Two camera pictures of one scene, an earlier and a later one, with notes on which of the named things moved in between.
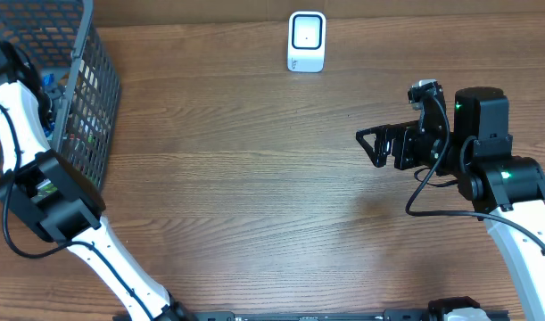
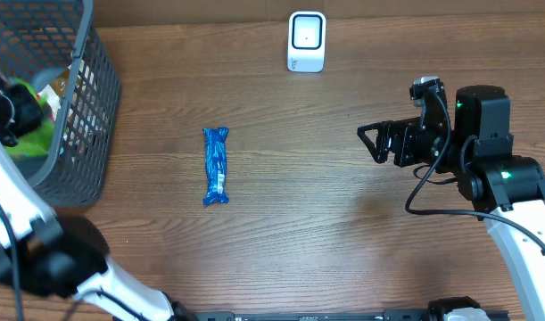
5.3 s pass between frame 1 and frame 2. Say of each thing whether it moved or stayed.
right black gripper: stayed
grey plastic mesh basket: stayed
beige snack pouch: moved
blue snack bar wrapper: moved
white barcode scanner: stayed
